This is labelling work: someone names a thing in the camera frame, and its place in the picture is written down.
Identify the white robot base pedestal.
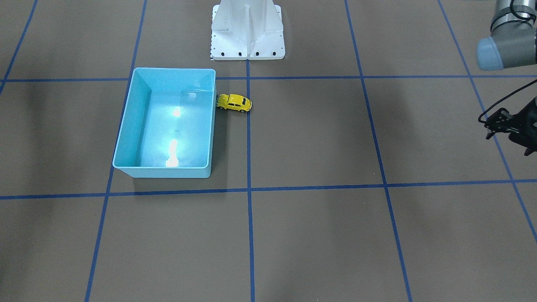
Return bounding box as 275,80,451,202
210,0,286,61

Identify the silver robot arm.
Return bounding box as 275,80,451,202
476,0,537,156

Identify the light blue plastic bin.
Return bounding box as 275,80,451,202
112,67,216,178

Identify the yellow beetle toy car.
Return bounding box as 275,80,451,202
216,94,253,113

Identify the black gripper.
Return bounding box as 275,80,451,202
485,98,537,156

